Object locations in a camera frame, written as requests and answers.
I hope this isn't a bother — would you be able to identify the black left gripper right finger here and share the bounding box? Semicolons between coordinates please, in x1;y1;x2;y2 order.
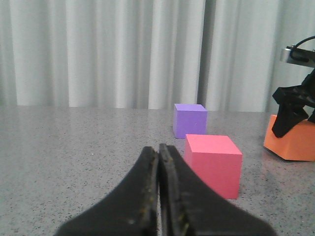
159;144;276;236

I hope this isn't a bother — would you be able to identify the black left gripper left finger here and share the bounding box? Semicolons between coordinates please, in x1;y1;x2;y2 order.
56;147;158;236

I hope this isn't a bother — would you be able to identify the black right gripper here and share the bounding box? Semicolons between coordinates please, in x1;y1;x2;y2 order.
272;71;315;138

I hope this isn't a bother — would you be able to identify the orange foam cube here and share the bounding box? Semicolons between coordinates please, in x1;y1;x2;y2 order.
263;115;315;161

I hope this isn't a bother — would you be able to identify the red foam cube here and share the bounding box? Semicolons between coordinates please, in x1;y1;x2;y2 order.
184;134;243;199

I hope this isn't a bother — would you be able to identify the purple foam cube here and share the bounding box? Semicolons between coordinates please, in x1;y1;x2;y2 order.
173;104;208;139

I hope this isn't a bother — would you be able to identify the pale green curtain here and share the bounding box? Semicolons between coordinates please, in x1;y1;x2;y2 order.
0;0;315;112

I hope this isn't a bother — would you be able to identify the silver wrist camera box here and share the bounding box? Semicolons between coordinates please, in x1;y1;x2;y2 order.
280;46;315;68

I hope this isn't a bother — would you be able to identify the black camera cable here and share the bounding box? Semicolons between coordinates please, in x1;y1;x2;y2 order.
294;35;315;48

